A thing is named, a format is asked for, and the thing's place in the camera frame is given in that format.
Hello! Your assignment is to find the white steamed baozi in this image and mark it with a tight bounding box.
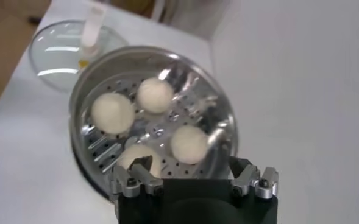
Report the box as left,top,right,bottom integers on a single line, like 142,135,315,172
169,125,210,165
135,77,174,115
90,92,136,135
118,143,162,179

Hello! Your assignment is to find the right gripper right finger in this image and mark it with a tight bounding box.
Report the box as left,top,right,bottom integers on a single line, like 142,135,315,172
230,156,280,199

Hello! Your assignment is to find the glass lid with white handle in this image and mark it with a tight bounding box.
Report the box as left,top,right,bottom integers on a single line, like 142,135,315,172
29,4,130,94

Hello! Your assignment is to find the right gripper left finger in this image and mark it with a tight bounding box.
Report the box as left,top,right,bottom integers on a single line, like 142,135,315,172
108,155,164,198

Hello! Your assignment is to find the stainless steel steamer basket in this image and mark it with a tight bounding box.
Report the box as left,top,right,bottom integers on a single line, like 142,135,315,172
68,45,240,195

